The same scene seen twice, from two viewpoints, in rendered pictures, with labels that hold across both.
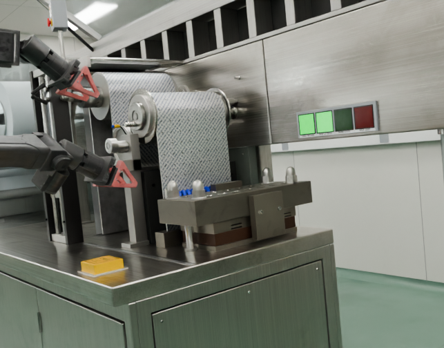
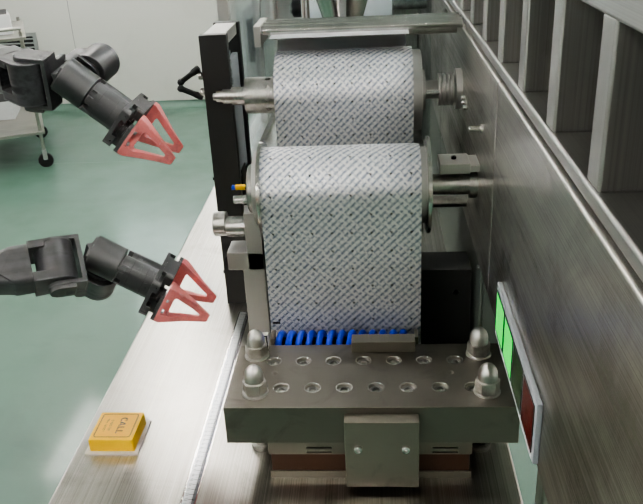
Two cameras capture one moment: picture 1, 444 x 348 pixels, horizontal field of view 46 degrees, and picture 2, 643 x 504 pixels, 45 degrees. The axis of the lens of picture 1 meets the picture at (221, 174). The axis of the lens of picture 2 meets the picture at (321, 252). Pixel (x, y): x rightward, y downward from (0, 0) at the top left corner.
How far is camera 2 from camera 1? 1.05 m
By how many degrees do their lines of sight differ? 47
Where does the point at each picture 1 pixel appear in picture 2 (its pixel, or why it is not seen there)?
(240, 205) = (324, 425)
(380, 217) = not seen: outside the picture
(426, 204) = not seen: outside the picture
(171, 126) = (293, 224)
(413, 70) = (574, 426)
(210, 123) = (382, 221)
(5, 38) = (20, 75)
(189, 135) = (331, 241)
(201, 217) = (238, 431)
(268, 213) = (379, 453)
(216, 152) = (391, 272)
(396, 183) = not seen: outside the picture
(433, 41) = (597, 409)
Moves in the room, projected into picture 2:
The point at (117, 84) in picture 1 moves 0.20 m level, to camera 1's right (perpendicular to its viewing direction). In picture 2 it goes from (292, 88) to (386, 103)
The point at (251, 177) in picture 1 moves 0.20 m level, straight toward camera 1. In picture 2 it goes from (482, 316) to (400, 370)
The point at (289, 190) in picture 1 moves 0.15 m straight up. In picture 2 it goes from (455, 416) to (458, 319)
